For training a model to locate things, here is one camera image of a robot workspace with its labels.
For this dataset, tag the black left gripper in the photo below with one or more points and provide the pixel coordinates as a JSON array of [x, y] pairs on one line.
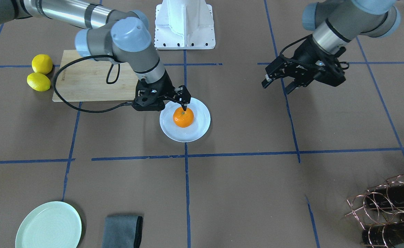
[[307, 58]]

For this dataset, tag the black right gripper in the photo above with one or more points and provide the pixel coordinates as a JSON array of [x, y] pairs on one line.
[[163, 86]]

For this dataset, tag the orange fruit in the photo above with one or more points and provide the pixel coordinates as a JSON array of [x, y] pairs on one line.
[[183, 118]]

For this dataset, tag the light blue plate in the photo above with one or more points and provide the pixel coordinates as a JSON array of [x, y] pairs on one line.
[[200, 125]]

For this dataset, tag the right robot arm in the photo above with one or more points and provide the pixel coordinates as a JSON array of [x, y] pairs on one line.
[[108, 35]]

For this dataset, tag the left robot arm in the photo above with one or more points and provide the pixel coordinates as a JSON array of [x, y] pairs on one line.
[[334, 24]]

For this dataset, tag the green plate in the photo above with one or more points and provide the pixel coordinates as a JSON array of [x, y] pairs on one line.
[[51, 225]]

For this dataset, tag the wooden cutting board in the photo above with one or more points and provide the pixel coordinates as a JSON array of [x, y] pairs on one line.
[[87, 81]]

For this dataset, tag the far yellow lemon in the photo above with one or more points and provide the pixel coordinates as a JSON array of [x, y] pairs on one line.
[[42, 63]]

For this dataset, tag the yellow lemon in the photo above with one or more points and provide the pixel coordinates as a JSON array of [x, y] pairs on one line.
[[38, 82], [42, 63]]

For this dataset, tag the near yellow lemon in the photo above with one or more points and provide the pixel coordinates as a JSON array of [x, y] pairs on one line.
[[38, 82]]

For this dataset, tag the folded grey cloth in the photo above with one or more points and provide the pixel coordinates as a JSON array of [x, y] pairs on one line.
[[122, 231]]

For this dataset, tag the middle green wine bottle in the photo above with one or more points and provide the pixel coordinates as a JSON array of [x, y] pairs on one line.
[[386, 198]]

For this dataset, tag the green wine bottle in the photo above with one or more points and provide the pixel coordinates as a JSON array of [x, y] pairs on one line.
[[384, 236], [386, 198]]

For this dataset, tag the front green wine bottle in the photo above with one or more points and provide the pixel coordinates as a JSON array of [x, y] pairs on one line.
[[384, 236]]

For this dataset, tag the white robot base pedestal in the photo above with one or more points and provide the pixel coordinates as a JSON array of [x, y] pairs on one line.
[[184, 24]]

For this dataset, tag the copper wire bottle rack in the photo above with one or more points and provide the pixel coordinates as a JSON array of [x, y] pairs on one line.
[[380, 213]]

